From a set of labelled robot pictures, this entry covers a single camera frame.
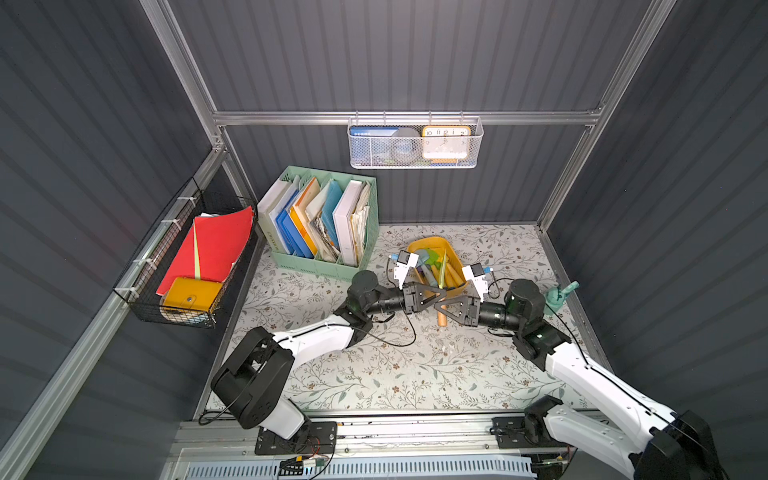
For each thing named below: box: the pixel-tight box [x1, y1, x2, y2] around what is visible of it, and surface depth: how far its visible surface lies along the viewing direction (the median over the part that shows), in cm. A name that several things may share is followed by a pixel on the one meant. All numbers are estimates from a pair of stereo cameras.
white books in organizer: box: [332, 180, 370, 266], surface depth 95 cm
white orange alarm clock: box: [422, 125, 471, 159], surface depth 90 cm
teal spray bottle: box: [543, 280, 580, 316], surface depth 91 cm
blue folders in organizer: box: [275, 190, 315, 259], surface depth 98 cm
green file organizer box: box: [257, 166, 380, 282], surface depth 98 cm
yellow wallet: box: [162, 277, 223, 312], surface depth 65 cm
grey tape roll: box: [390, 127, 422, 163], surface depth 89 cm
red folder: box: [156, 206, 254, 295], surface depth 76 cm
